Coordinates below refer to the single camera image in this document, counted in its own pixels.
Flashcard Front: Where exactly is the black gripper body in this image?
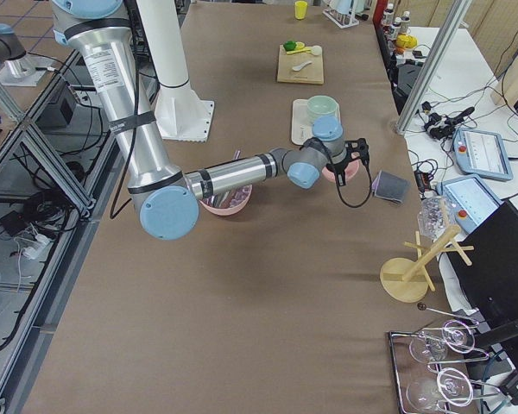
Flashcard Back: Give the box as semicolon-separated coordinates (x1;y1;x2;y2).
345;138;370;166

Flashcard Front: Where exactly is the small pink bowl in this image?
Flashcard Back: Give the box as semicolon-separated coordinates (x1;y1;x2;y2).
321;160;359;183

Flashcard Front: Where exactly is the white ceramic spoon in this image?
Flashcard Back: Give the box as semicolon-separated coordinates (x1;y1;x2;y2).
292;60;313;72

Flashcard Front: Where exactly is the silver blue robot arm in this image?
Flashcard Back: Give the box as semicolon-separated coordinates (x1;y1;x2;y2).
52;1;370;240

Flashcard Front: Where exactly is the green bowl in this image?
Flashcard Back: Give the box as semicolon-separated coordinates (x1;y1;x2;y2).
306;95;339;123

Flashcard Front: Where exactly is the yellow plastic spoon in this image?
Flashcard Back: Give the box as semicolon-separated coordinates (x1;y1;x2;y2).
286;47;314;55

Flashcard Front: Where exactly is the large pink ice bowl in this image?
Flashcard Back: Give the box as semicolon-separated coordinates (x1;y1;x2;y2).
199;185;252;216

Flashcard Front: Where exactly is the grey folded cloth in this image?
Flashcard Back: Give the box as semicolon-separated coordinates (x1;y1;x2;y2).
372;171;410;204

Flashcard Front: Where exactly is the cream serving tray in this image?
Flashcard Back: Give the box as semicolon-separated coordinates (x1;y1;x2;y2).
291;98;343;146

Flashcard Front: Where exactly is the wooden cutting board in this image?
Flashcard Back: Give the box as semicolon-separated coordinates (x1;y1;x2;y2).
276;45;325;85

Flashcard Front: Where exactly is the green lime toy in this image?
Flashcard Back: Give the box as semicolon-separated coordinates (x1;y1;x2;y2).
283;41;297;52

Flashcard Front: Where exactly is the blue teach pendant tablet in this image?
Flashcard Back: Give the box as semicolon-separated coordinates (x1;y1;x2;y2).
453;128;514;181

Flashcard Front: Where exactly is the white cup rack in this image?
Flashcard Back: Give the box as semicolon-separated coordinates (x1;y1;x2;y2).
323;0;365;28

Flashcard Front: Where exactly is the wooden mug tree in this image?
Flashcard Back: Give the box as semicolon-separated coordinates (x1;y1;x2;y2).
380;198;475;304

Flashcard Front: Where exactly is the yellow plastic cup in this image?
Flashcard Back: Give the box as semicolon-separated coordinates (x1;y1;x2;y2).
294;0;308;20

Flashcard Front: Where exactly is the black monitor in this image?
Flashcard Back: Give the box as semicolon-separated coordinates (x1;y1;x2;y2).
449;201;518;324

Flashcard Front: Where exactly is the wine glass rack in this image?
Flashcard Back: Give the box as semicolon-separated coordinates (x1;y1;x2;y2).
388;318;504;413

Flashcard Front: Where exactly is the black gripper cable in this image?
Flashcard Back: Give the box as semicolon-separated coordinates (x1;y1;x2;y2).
331;141;374;210

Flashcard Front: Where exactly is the aluminium frame post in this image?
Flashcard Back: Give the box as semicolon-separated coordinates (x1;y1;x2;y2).
395;0;472;135

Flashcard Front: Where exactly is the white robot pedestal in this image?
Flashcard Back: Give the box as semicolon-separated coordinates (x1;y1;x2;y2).
137;0;214;142

